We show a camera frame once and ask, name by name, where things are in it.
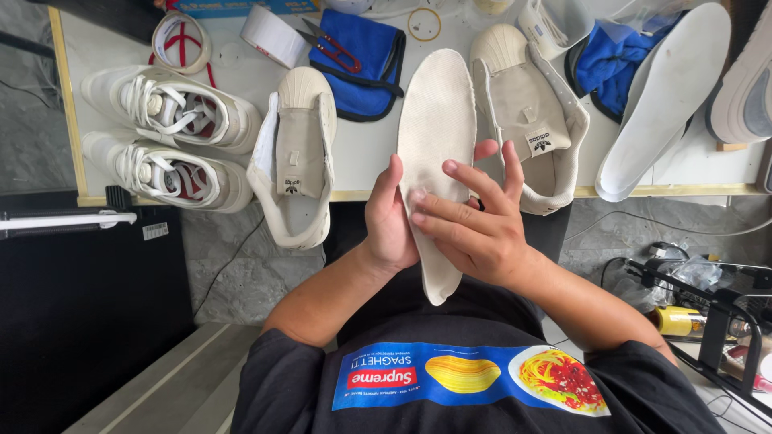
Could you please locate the person's left hand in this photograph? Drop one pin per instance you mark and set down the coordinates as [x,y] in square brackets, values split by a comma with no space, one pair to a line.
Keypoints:
[386,229]

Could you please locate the person's right hand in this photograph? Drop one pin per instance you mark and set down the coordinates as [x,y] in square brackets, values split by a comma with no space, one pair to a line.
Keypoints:
[488,241]

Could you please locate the beige fabric shoe insole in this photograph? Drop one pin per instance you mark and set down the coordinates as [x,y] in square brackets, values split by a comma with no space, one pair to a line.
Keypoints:
[437,108]

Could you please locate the cream shell-toe sneaker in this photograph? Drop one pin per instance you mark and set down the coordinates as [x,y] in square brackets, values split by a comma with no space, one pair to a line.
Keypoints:
[525,102]
[298,144]

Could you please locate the blue microfibre cloth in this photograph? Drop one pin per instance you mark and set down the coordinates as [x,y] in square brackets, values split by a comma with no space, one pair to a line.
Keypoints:
[603,66]
[368,78]

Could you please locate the person's black printed t-shirt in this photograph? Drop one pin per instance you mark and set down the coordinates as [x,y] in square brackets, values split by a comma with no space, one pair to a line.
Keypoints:
[289,392]

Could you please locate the yellow rubber band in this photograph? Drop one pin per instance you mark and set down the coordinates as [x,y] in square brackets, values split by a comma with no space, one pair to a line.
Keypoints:
[410,27]

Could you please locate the yellow bottle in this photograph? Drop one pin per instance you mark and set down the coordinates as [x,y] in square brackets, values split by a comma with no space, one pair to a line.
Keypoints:
[678,320]

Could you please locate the crumpled clear plastic wrap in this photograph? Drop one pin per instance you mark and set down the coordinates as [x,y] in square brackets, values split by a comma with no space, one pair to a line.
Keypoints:
[693,274]

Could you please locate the white laced sneaker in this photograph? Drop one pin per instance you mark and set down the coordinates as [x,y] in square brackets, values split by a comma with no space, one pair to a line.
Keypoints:
[175,108]
[169,178]

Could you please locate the white tape roll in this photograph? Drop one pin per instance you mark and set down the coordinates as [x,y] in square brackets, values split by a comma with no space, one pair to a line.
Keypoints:
[271,33]

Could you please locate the white bowl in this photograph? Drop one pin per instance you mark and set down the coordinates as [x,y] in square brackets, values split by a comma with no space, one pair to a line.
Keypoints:
[350,5]

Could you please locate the white foam insole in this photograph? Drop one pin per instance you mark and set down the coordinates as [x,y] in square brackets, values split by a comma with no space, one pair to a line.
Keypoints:
[669,90]

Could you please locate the pale yellow jar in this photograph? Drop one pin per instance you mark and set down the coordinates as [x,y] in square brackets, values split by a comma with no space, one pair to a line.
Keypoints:
[491,5]

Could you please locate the black metal rack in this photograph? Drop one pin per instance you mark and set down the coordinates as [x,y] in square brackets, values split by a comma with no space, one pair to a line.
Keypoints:
[718,325]

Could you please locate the clear tape roll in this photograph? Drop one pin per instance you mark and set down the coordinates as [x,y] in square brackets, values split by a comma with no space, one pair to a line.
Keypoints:
[202,48]

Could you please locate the small wooden block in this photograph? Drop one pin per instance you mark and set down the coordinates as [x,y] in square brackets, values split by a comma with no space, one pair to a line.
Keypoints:
[731,146]

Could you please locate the blue cardboard box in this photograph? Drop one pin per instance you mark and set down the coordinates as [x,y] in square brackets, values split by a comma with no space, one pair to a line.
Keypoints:
[241,7]

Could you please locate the clear plastic bag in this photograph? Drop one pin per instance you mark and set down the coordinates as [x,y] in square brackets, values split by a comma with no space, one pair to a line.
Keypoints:
[639,15]

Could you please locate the white and grey sneaker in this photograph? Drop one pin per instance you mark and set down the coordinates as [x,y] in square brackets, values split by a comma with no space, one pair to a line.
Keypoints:
[745,90]

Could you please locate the black cabinet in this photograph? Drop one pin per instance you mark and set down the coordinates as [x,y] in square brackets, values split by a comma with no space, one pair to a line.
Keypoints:
[90,331]

